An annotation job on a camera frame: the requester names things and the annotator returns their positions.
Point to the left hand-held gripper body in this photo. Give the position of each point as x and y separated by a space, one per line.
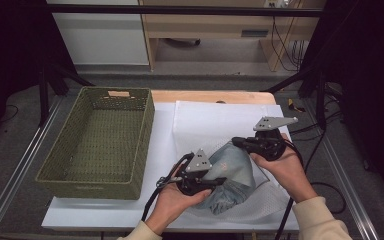
195 176

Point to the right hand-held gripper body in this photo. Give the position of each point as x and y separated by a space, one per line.
268 143

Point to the blue jeans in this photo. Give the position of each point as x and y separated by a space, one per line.
233 166

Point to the white mesh laundry bag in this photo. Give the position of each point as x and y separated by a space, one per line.
213 120

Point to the person's right hand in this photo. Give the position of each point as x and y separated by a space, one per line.
286 173

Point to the person's left hand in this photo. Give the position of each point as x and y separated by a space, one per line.
173 206

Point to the yellow and black tape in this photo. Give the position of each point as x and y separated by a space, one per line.
293 106

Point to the wooden table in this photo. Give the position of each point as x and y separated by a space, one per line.
196 96

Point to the black metal stand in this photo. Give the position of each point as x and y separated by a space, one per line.
43 96
320 100

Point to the green woven basket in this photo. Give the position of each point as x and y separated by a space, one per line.
106 143

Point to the dark elongated object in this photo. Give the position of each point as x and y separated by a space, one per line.
183 42

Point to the light wooden desk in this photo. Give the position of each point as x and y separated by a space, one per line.
206 25

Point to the black curtain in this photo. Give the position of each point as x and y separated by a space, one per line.
6 43
373 83

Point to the white power strip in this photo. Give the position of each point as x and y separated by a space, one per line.
276 3

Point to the black horizontal bar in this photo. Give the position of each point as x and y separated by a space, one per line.
180 10

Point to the white cabinet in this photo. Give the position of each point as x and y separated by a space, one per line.
103 40

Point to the aluminium rail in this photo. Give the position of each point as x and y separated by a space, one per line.
13 180
346 186

